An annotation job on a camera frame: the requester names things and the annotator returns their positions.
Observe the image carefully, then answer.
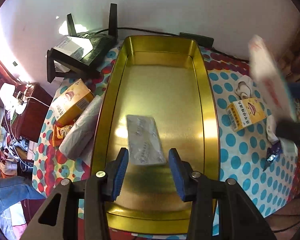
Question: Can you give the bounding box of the blue jeans leg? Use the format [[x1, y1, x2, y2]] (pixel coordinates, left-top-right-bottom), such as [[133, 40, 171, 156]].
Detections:
[[0, 176, 45, 214]]

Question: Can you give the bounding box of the yellow medicine box left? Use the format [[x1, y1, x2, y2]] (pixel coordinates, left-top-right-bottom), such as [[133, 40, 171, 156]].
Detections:
[[51, 79, 94, 127]]

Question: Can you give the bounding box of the black wifi router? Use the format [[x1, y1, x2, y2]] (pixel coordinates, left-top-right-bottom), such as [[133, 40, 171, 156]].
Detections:
[[46, 3, 118, 83]]

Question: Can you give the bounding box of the black power adapter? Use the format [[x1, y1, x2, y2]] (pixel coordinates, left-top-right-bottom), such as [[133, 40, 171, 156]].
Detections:
[[179, 33, 214, 48]]

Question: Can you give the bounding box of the gold metal tin tray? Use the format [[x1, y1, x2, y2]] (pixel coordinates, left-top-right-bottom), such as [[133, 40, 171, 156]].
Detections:
[[91, 36, 219, 235]]

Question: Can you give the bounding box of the dark red wooden cabinet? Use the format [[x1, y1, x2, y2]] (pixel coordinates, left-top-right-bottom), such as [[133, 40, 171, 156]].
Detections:
[[12, 83, 52, 142]]

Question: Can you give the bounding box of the polka dot tablecloth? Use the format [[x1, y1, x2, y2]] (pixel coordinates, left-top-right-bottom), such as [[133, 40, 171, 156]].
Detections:
[[32, 39, 300, 240]]

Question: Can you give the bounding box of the yellow medicine box with lips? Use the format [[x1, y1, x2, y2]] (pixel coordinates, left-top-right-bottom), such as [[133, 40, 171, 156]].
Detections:
[[226, 98, 266, 132]]

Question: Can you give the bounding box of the orange snack packet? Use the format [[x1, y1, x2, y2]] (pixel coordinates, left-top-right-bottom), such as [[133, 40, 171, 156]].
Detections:
[[52, 124, 73, 147]]

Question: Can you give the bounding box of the silver pill blister pack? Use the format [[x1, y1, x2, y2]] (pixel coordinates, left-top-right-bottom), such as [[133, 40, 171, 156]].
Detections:
[[126, 115, 166, 166]]

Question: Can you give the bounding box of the teal white medicine box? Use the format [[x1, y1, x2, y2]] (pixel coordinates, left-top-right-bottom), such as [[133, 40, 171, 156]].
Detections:
[[248, 35, 297, 121]]

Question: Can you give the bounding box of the dark blue sachet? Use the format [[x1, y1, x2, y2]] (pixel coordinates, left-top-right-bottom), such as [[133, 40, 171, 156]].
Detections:
[[263, 141, 283, 171]]

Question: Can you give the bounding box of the grey plastic package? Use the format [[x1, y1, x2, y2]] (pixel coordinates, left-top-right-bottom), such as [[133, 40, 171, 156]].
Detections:
[[59, 95, 103, 160]]

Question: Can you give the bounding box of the white sock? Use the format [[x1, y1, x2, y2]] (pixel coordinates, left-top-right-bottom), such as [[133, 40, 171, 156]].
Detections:
[[235, 75, 253, 99], [266, 115, 279, 145]]

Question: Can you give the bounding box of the white charger with cable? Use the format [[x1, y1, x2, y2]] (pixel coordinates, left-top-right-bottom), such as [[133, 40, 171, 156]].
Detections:
[[13, 83, 52, 107]]

